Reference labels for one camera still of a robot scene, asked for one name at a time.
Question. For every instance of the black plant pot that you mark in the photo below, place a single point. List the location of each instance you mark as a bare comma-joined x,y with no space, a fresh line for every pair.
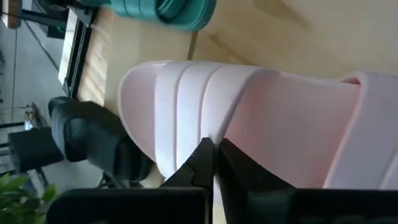
34,149

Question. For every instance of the teal foam slide sandal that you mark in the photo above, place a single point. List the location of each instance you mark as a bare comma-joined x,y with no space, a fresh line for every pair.
174,14

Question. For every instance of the black table edge rail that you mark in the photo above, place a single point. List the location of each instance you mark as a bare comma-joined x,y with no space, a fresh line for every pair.
76,62

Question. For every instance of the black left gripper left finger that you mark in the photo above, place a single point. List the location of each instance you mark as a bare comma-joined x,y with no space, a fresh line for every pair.
140,205

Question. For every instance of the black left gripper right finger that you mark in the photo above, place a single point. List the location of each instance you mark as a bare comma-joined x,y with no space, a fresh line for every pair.
280,207

